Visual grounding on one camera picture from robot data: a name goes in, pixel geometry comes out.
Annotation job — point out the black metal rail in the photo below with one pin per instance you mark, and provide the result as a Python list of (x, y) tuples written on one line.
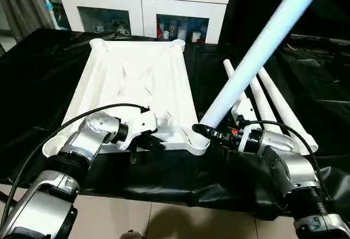
[(322, 39)]

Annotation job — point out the white plastic table leg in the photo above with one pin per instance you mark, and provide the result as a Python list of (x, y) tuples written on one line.
[(262, 47), (231, 72), (262, 102), (290, 113)]

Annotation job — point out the white plastic table top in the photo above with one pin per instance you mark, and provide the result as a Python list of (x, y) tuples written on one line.
[(136, 80)]

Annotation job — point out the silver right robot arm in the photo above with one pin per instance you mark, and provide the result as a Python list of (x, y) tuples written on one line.
[(290, 173)]

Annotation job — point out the grey curtain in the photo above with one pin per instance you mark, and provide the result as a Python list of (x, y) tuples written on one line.
[(27, 4)]

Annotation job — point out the black mat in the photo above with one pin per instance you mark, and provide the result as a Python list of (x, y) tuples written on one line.
[(38, 86)]

